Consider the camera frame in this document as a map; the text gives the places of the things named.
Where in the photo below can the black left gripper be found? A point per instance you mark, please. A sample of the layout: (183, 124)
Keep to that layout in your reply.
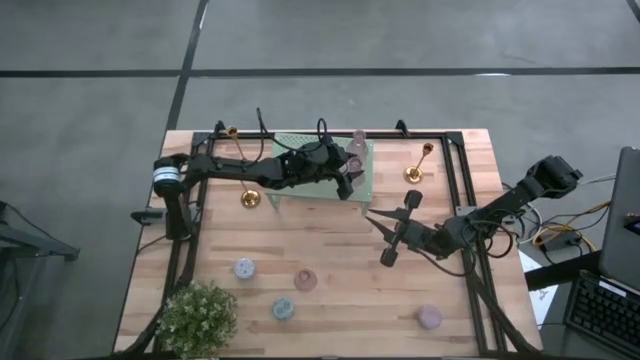
(315, 162)

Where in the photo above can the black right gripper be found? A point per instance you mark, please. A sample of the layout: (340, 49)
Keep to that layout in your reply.
(415, 235)

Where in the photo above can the pink ribbed glass candle holder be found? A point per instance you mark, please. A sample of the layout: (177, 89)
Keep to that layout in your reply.
(305, 280)
(355, 164)
(358, 145)

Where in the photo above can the tall brass candlestick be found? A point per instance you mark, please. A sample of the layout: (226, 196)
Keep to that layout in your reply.
(413, 174)
(231, 131)
(250, 199)

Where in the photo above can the pink patterned candle tin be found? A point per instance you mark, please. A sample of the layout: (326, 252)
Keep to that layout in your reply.
(430, 317)

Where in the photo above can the teal leaf patterned candle tin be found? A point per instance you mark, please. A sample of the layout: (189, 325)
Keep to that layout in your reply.
(283, 309)

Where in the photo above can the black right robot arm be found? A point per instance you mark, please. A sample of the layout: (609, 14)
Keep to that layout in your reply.
(505, 202)

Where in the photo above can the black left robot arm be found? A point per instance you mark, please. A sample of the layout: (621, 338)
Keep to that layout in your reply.
(225, 170)

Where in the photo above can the lilac patterned candle tin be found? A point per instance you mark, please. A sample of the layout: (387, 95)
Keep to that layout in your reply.
(244, 269)

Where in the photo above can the green perforated metal shelf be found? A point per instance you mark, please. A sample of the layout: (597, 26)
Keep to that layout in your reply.
(320, 192)

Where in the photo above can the white paper sheet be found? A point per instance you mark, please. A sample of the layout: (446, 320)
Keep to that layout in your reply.
(542, 300)

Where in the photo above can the black power adapter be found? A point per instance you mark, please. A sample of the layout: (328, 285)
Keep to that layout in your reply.
(562, 243)

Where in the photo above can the green potted plant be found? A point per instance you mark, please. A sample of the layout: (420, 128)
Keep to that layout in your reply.
(197, 320)

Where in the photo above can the black keyboard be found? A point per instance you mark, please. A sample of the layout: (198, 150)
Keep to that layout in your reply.
(600, 310)

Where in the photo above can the grey laptop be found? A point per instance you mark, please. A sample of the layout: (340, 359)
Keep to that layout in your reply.
(622, 225)

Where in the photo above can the dark metal cart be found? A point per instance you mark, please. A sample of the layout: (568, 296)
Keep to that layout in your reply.
(40, 245)

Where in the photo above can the black aluminium table frame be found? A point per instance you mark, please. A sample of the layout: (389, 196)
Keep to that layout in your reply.
(425, 135)

